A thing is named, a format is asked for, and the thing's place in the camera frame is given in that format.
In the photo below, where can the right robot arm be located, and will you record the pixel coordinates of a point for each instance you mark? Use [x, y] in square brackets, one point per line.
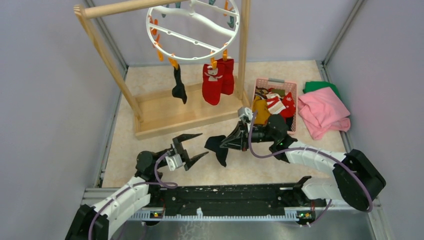
[351, 175]

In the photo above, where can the red white striped sock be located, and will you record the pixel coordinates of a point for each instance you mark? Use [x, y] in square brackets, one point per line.
[274, 103]

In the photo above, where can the pink perforated plastic basket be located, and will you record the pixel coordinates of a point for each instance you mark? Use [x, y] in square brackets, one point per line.
[281, 87]

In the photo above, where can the black sock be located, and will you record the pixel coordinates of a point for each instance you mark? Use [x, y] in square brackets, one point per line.
[179, 91]
[213, 144]

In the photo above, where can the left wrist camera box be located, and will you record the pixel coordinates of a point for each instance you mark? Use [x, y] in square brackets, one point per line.
[174, 161]

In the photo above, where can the white toothed cable rail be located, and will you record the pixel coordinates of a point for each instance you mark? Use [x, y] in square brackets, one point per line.
[147, 216]

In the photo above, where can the pink cloth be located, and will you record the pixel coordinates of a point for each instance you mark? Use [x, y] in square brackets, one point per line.
[323, 111]

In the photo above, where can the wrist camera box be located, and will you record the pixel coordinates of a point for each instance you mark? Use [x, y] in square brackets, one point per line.
[245, 114]
[174, 161]

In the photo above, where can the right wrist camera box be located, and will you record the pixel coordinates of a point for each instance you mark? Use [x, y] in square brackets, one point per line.
[245, 114]

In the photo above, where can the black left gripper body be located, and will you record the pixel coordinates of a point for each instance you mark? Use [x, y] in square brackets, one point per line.
[183, 152]

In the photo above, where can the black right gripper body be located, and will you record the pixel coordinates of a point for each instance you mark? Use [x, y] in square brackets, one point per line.
[246, 144]

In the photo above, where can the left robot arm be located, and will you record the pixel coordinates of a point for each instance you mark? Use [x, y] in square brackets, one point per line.
[101, 220]

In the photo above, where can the red snowflake santa face sock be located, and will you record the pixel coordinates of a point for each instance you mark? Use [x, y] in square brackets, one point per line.
[290, 106]

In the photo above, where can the white round clip hanger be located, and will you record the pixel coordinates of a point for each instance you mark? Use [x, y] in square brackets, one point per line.
[196, 30]

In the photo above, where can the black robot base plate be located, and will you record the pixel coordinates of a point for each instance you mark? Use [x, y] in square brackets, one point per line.
[234, 200]

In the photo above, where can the mustard yellow sock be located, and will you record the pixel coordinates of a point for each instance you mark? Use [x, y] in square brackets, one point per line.
[260, 106]

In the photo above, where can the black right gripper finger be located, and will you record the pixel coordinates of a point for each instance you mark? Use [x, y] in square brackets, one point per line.
[234, 146]
[236, 136]

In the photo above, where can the wooden hanger rack frame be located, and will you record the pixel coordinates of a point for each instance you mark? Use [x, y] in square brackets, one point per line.
[157, 112]

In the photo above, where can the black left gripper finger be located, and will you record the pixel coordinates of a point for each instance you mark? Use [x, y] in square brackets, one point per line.
[184, 137]
[191, 161]

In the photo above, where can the green cloth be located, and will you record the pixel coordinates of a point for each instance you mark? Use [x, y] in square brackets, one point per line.
[311, 86]

